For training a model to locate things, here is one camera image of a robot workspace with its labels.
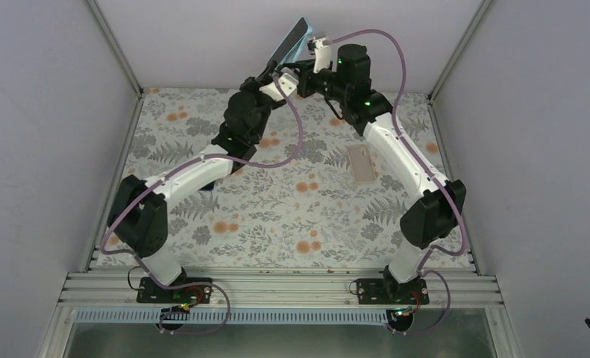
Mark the aluminium frame post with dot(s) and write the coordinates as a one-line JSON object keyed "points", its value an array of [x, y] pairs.
{"points": [[468, 34], [114, 45]]}

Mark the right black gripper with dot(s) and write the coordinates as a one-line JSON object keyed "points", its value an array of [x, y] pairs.
{"points": [[304, 87]]}

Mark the blue phone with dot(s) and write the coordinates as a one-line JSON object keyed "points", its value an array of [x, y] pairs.
{"points": [[209, 187]]}

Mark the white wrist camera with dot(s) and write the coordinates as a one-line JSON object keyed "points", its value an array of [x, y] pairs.
{"points": [[318, 46], [287, 84]]}

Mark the beige phone case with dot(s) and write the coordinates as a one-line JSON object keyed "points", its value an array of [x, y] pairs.
{"points": [[361, 164]]}

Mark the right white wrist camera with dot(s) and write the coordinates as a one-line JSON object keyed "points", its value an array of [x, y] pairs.
{"points": [[318, 46]]}

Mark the floral patterned table mat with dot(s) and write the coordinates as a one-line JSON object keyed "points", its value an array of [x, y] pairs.
{"points": [[310, 213]]}

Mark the right aluminium frame post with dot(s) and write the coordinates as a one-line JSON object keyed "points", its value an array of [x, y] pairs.
{"points": [[468, 34]]}

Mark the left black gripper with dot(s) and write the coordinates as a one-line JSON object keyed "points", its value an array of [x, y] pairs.
{"points": [[264, 78]]}

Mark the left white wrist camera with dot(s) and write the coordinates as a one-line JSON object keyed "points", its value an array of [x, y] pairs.
{"points": [[287, 84]]}

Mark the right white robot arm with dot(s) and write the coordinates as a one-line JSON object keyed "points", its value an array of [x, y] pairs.
{"points": [[435, 202]]}

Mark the aluminium front rail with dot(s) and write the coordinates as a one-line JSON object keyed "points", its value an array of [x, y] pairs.
{"points": [[305, 288]]}

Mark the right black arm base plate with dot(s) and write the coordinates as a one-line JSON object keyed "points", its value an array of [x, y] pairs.
{"points": [[372, 291]]}

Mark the light-blue slotted cable duct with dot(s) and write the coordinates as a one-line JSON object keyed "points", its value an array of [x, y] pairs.
{"points": [[136, 315]]}

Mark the left aluminium frame post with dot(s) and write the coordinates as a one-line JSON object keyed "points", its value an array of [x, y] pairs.
{"points": [[114, 45]]}

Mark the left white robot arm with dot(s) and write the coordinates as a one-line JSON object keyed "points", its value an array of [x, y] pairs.
{"points": [[138, 215]]}

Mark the black phone light-blue case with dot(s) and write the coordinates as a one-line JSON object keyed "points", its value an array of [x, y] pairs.
{"points": [[292, 44]]}

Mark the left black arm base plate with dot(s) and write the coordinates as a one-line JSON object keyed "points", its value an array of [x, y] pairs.
{"points": [[198, 292]]}

